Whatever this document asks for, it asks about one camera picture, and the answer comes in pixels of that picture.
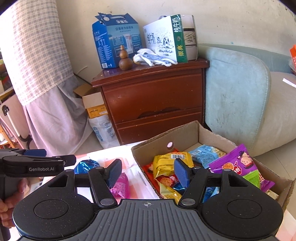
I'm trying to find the plaid cloth cover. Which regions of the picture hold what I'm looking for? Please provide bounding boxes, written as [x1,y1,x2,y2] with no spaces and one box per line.
[1,1,101,156]

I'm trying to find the light blue snack packet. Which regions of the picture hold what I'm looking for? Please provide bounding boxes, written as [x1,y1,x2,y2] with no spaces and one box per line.
[189,145,226,169]

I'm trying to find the yellow snack packet with barcode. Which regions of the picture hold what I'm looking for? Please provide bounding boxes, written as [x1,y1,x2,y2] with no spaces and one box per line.
[152,152,194,178]

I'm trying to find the purple snack bag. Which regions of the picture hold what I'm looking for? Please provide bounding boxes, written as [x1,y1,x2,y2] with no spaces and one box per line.
[209,144,275,192]

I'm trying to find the brown wooden nightstand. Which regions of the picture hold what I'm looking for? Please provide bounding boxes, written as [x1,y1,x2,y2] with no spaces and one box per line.
[91,58,210,145]

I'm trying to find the cardboard milk box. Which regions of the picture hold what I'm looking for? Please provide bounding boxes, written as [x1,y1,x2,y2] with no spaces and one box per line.
[132,121,295,210]

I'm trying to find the small yellow snack packet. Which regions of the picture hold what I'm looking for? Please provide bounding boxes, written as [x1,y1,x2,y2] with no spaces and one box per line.
[158,182,182,204]

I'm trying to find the open small cardboard box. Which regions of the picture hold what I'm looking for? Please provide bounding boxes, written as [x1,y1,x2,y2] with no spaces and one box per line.
[74,83,108,118]

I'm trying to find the blue product box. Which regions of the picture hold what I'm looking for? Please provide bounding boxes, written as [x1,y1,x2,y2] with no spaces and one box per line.
[92,13,142,69]

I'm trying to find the white gloves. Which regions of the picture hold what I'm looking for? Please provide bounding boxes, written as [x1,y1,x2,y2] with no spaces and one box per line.
[132,48,178,67]

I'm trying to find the white woven sack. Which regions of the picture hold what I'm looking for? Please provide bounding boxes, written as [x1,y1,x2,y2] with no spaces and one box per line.
[88,114,120,149]

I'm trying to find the red snack packet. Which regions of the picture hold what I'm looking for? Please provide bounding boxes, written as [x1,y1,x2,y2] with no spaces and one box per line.
[142,161,179,191]

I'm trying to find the shiny blue snack bag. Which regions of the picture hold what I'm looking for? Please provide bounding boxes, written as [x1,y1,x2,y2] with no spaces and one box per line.
[74,159,100,174]

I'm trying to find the white green milk carton box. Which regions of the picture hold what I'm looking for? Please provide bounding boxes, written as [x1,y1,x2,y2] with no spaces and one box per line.
[143,14,188,63]

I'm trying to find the person's left hand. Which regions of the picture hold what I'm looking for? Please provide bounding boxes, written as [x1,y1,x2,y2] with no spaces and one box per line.
[1,178,29,228]

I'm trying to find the pink folding chair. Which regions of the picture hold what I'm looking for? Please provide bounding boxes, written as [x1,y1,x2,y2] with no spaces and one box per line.
[1,94,37,149]

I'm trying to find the wooden gourd ornament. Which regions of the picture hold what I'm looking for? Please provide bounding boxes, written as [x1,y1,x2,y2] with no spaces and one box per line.
[118,45,133,71]

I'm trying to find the green snack packet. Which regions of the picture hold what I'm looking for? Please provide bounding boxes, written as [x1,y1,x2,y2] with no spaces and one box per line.
[243,170,260,189]

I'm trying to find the stacked grey white box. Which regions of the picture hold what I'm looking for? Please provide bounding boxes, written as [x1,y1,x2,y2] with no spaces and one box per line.
[181,15,198,61]

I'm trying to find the magenta snack packet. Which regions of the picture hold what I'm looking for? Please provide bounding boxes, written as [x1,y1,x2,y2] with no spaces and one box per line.
[110,173,130,199]

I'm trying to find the light blue sofa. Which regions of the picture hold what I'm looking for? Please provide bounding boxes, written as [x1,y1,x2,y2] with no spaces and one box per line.
[198,44,295,156]

